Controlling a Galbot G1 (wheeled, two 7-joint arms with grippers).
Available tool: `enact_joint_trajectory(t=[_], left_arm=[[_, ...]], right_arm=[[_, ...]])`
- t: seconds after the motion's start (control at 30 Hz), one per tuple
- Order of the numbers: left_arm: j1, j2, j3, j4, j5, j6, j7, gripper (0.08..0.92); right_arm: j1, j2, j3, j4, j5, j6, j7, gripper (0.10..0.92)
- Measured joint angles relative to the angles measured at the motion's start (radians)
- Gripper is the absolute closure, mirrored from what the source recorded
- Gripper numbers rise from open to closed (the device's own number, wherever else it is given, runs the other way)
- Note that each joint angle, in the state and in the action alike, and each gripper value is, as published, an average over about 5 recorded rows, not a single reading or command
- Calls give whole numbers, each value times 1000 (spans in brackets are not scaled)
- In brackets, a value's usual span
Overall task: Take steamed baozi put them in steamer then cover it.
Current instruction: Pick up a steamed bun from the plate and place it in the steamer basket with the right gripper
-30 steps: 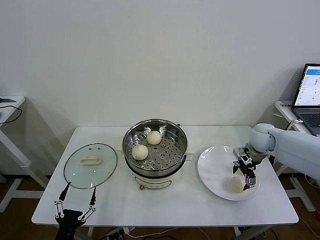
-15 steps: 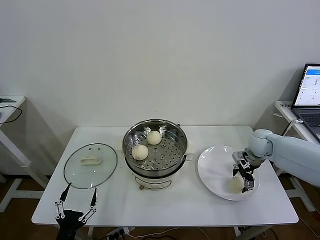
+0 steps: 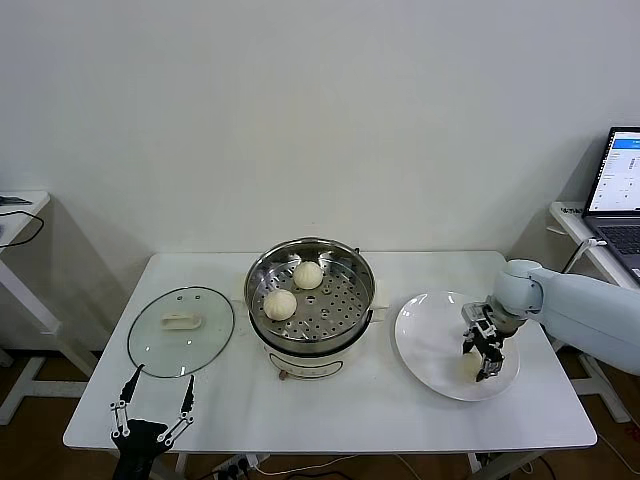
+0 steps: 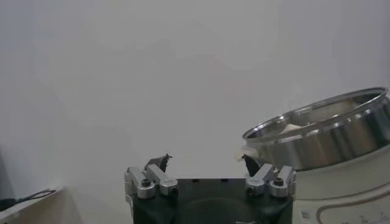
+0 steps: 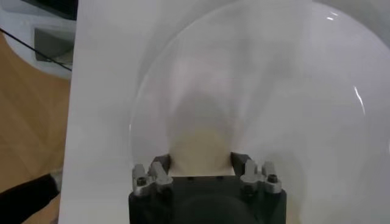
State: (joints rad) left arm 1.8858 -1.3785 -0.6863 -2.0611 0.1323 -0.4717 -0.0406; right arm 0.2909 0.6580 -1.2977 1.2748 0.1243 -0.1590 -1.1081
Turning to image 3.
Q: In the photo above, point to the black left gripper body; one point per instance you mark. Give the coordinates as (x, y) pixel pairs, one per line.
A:
(137, 442)

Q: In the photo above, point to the round glass pot lid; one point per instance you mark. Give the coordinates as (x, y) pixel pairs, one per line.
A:
(150, 345)

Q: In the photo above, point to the grey open laptop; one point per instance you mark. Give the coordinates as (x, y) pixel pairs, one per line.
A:
(615, 175)

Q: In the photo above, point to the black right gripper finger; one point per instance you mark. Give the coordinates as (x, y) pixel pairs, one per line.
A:
(494, 366)
(468, 346)

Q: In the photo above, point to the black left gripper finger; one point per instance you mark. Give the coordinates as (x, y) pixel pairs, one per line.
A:
(134, 382)
(188, 396)

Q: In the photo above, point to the white side table with laptop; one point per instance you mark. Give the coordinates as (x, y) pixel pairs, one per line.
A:
(570, 220)

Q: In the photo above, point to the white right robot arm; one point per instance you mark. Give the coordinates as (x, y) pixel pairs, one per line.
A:
(575, 305)

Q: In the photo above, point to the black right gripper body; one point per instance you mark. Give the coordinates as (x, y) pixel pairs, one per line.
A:
(484, 341)

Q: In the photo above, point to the white power strip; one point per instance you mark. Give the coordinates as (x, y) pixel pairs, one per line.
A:
(237, 466)

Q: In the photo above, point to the white steamed baozi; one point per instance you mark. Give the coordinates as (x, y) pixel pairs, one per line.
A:
(469, 369)
(306, 275)
(280, 304)

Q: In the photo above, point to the white round plate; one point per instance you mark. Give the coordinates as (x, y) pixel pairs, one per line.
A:
(425, 345)

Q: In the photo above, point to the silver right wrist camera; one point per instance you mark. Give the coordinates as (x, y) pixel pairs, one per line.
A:
(475, 315)

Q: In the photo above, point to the white electric cooker pot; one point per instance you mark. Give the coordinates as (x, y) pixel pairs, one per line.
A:
(305, 362)

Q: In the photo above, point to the stainless steel steamer basket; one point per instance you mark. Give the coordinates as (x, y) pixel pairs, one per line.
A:
(330, 320)

